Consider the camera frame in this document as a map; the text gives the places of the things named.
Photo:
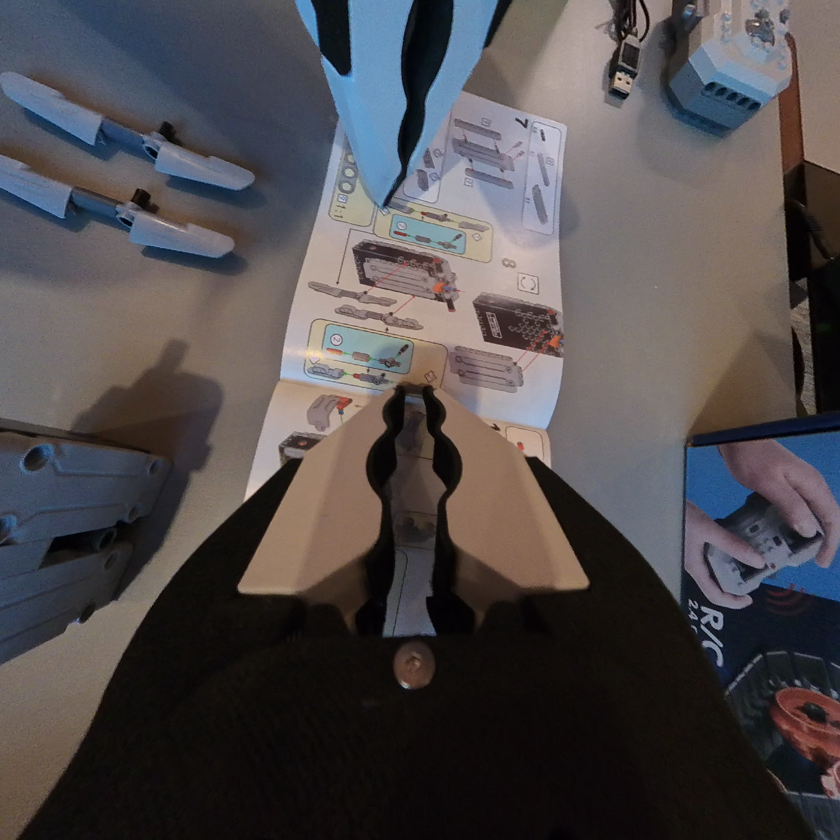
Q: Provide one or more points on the instruction booklet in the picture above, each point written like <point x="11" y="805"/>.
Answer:
<point x="426" y="295"/>

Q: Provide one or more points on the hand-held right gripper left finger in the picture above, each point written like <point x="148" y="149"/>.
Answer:
<point x="315" y="525"/>

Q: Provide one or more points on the grey desk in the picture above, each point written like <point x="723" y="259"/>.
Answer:
<point x="656" y="295"/>

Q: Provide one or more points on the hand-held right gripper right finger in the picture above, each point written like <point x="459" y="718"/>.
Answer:
<point x="512" y="525"/>

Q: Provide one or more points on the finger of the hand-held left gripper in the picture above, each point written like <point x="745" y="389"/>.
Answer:
<point x="472" y="33"/>
<point x="367" y="98"/>

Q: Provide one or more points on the blue robot kit box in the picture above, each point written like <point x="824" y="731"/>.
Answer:
<point x="754" y="623"/>

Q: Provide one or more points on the grey remote controller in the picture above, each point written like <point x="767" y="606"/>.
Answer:
<point x="722" y="98"/>

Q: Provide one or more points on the black brick motor assembly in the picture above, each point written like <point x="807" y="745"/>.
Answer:
<point x="65" y="472"/>

